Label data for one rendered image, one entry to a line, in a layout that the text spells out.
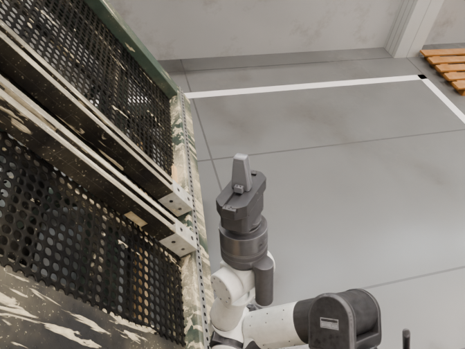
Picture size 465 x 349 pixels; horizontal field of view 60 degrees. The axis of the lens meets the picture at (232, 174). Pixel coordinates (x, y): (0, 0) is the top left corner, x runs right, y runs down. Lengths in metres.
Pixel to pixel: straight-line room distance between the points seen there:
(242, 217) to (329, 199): 2.26
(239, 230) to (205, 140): 2.49
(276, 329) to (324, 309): 0.14
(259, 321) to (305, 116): 2.72
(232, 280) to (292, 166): 2.33
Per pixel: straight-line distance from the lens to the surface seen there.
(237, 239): 0.69
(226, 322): 0.93
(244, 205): 0.64
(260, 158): 3.05
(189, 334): 1.29
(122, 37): 1.89
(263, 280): 0.74
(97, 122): 1.21
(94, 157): 1.10
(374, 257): 2.70
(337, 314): 0.84
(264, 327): 0.95
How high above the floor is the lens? 2.08
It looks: 46 degrees down
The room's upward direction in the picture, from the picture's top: 7 degrees clockwise
